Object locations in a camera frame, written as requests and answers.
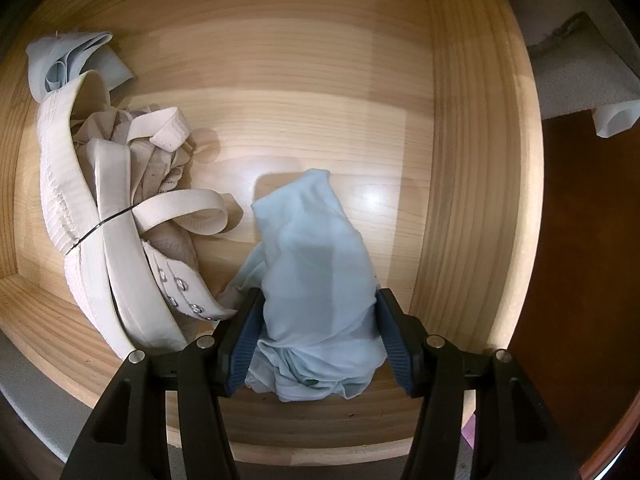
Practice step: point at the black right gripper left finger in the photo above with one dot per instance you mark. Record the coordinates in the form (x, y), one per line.
(125, 436)

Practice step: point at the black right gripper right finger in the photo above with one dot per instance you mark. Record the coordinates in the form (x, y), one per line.
(516, 437)

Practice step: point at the light blue underwear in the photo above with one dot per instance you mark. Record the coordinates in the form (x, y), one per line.
(319, 285)

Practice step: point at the wooden drawer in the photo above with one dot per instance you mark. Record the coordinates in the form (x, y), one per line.
(425, 113)

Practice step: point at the beige bra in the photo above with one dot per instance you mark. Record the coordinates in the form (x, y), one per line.
(114, 207)

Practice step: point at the pale blue grey folded garment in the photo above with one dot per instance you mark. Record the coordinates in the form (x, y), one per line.
(53, 61)

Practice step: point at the grey bed mattress edge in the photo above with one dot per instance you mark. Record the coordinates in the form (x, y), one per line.
(584, 57)

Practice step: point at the brown wooden furniture frame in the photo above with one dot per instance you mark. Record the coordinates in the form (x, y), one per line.
(578, 334)

